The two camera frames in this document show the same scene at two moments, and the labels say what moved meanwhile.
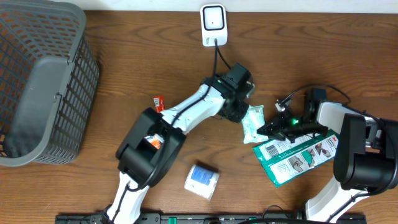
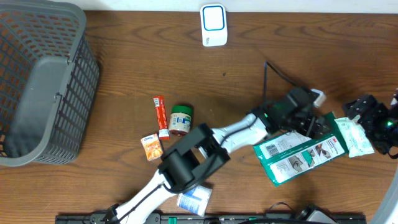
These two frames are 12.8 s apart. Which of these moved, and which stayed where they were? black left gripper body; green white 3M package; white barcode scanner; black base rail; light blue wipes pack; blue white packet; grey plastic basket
Moved: black left gripper body; blue white packet; light blue wipes pack
Stayed: black base rail; white barcode scanner; grey plastic basket; green white 3M package
